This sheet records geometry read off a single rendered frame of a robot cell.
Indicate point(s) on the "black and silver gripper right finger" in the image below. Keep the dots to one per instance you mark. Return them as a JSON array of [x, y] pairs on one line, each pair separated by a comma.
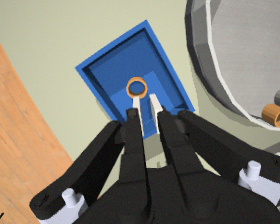
[[230, 157]]

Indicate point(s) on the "grey metal bushing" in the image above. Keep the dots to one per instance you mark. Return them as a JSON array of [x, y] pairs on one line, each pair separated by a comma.
[[277, 98]]

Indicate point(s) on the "blue square tray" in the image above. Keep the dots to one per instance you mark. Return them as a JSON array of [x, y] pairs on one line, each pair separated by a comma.
[[137, 52]]

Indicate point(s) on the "grey round turning table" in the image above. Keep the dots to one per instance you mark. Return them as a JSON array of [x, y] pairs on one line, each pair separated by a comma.
[[246, 39]]

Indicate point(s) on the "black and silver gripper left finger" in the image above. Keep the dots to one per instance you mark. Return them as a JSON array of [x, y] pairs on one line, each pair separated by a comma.
[[65, 199]]

